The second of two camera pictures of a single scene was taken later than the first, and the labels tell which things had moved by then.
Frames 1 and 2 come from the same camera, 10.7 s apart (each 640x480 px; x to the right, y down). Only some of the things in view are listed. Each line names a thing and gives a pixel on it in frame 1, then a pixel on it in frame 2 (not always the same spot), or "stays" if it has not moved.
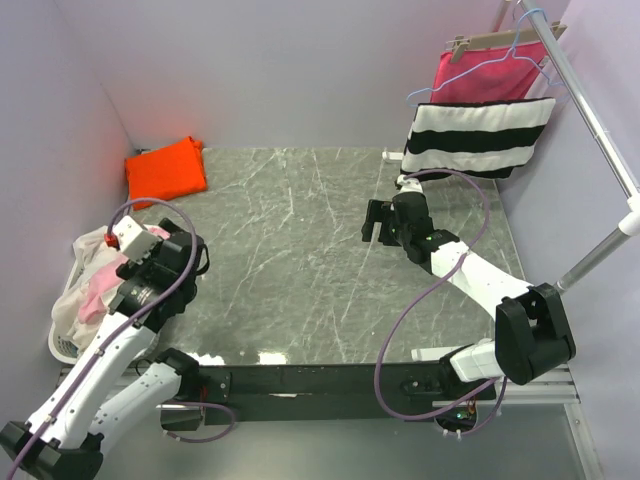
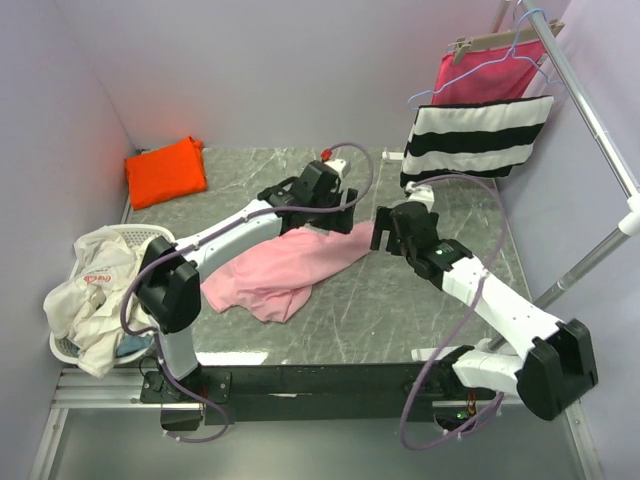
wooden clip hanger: (461, 45) stays
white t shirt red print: (92, 249) stays
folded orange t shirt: (171, 171) stays
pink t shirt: (104, 279) → (272, 279)
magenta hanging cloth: (487, 73) stays
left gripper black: (131, 269) → (338, 222)
